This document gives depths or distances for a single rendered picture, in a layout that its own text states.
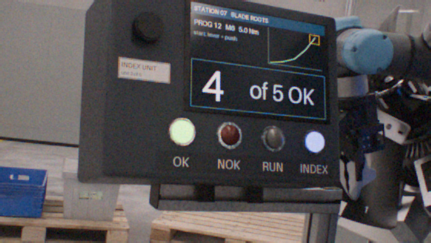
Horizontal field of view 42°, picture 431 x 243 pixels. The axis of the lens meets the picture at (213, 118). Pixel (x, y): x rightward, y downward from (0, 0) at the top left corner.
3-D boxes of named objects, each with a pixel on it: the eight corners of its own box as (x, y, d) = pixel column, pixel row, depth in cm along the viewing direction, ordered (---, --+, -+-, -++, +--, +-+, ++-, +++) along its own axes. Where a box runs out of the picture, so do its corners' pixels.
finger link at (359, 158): (368, 181, 110) (363, 138, 109) (361, 183, 110) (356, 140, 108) (352, 176, 115) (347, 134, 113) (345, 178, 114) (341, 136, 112)
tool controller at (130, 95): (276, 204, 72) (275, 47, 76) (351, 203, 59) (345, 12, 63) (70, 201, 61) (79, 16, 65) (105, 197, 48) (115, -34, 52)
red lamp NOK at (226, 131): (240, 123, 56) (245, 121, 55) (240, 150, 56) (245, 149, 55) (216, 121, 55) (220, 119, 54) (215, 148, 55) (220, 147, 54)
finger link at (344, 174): (372, 193, 117) (368, 151, 115) (349, 201, 115) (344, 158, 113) (362, 190, 120) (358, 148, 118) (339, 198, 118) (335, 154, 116)
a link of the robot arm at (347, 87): (342, 79, 106) (317, 77, 113) (345, 103, 107) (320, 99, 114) (375, 71, 109) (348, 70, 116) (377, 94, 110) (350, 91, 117)
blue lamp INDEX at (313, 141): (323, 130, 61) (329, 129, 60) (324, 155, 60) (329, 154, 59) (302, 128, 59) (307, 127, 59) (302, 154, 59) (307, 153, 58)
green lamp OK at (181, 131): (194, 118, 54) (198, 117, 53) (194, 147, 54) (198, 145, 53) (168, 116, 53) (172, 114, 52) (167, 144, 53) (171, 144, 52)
